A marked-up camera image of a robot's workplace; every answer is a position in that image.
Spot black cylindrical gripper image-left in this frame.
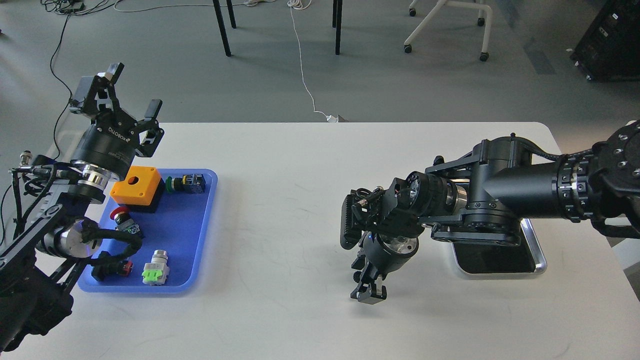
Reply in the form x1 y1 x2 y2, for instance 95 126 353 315
69 63 165 181

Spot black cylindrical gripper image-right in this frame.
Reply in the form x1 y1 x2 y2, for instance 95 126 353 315
350 231 419 305

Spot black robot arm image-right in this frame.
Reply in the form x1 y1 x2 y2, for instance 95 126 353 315
340 121 639 305

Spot blue plastic tray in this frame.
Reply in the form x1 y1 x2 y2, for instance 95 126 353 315
78 168 218 294

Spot silver metal tray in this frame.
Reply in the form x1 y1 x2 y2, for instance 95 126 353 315
452 218 547 280

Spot orange push button box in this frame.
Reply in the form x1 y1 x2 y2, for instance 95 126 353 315
110 166 165 214

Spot black table legs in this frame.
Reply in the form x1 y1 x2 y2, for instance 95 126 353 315
212 0 344 58

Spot white rolling chair base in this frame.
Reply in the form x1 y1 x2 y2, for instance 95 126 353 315
403 0 494 62

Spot black equipment case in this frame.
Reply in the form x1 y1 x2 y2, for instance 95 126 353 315
570 0 640 82

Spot black floor cable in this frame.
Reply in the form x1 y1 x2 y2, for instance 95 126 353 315
0 0 117 241

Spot green yellow push button switch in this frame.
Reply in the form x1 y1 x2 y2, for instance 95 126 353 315
165 173 206 194

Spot red mushroom button switch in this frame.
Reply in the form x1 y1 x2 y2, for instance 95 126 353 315
109 206 146 239

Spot black red connector switch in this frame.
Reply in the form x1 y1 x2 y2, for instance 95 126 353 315
91 260 134 281

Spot green white selector switch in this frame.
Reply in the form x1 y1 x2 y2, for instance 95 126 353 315
141 249 170 286

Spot white power cable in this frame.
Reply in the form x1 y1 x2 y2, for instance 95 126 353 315
287 0 332 121

